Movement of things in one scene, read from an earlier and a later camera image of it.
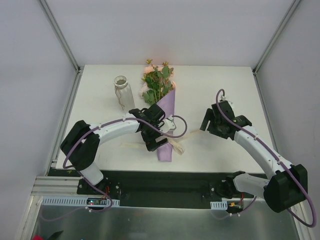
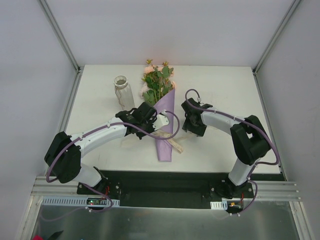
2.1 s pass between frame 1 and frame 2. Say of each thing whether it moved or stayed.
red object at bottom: stayed
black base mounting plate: stayed
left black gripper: moved
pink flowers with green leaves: stayed
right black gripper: moved
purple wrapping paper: stayed
